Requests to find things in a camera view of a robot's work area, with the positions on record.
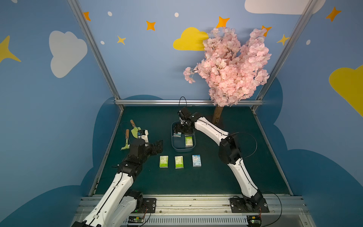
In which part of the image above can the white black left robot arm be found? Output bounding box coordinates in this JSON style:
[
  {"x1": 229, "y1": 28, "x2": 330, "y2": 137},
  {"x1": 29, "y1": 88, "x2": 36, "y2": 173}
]
[{"x1": 72, "y1": 139, "x2": 163, "y2": 227}]

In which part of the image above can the pink blossom tree crown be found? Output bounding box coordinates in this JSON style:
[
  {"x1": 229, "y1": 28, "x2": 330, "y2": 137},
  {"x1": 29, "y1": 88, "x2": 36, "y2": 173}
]
[{"x1": 183, "y1": 27, "x2": 271, "y2": 107}]

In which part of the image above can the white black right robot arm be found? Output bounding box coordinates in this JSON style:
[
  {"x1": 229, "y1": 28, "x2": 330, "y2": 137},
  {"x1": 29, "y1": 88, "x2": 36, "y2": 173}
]
[{"x1": 175, "y1": 107, "x2": 269, "y2": 213}]

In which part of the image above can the green tissue pack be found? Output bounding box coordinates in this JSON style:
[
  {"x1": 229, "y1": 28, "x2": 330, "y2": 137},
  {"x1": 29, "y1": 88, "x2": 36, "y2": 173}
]
[
  {"x1": 185, "y1": 136, "x2": 194, "y2": 147},
  {"x1": 159, "y1": 156, "x2": 169, "y2": 168},
  {"x1": 175, "y1": 156, "x2": 184, "y2": 169}
]

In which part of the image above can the blue plastic storage box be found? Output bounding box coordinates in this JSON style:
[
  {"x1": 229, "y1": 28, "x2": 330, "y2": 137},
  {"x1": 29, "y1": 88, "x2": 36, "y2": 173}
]
[{"x1": 171, "y1": 121, "x2": 197, "y2": 153}]

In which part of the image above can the aluminium frame rail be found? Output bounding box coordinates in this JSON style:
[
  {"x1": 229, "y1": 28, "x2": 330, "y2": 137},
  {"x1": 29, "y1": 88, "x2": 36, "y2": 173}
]
[{"x1": 114, "y1": 98, "x2": 264, "y2": 107}]

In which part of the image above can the white blue elephant tissue pack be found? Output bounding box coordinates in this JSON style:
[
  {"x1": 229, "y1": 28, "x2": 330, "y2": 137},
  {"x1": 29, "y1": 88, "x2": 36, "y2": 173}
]
[{"x1": 192, "y1": 155, "x2": 202, "y2": 167}]

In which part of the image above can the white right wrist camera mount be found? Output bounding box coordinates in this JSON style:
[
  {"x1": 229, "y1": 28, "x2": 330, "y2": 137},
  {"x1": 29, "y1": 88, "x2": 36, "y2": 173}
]
[{"x1": 137, "y1": 130, "x2": 149, "y2": 144}]

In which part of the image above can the green rake wooden handle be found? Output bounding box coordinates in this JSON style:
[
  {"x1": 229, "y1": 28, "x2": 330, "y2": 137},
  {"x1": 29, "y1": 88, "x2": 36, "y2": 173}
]
[{"x1": 121, "y1": 129, "x2": 130, "y2": 150}]

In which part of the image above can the brown artificial tree trunk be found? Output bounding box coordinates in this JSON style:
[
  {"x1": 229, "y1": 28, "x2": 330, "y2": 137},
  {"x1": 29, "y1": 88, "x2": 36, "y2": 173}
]
[{"x1": 212, "y1": 106, "x2": 224, "y2": 125}]

